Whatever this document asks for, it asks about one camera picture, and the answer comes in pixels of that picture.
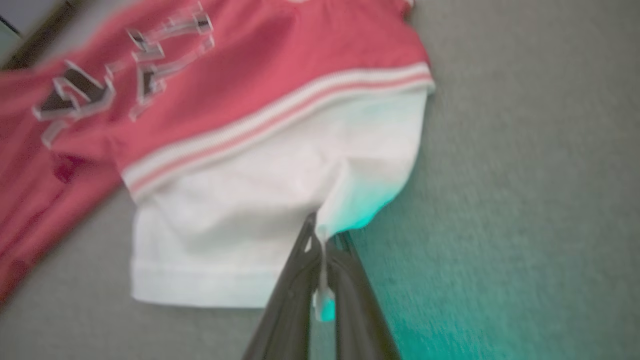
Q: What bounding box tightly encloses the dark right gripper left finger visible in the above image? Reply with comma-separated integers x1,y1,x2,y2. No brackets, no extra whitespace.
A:
242,212,324,360

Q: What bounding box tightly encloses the large grey sofa seat cushion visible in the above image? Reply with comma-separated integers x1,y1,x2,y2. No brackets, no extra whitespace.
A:
0,0,640,360

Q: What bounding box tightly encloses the red mesh jersey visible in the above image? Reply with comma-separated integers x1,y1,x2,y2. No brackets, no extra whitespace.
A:
0,0,437,322

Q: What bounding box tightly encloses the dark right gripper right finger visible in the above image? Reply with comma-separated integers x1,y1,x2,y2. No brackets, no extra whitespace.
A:
325,232,402,360

